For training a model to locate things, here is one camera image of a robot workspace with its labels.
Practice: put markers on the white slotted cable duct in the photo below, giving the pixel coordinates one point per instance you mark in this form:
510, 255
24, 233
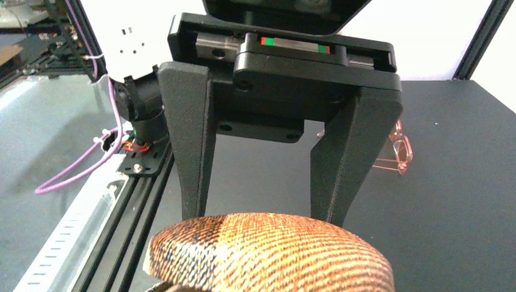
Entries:
61, 259

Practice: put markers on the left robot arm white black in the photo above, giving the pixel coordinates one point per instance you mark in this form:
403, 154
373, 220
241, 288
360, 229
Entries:
132, 36

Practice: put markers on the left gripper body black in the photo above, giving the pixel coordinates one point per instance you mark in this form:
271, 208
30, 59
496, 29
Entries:
265, 83

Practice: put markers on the black aluminium frame rail front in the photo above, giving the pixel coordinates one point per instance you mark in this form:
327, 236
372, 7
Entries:
115, 256

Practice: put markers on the right rear frame post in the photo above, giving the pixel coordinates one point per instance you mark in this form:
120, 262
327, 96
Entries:
486, 30

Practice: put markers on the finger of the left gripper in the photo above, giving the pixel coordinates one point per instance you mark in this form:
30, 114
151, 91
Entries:
341, 160
187, 95

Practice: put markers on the brown plaid glasses case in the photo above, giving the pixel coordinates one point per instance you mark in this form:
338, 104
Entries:
264, 252

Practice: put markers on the pink transparent sunglasses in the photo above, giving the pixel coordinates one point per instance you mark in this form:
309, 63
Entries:
403, 152

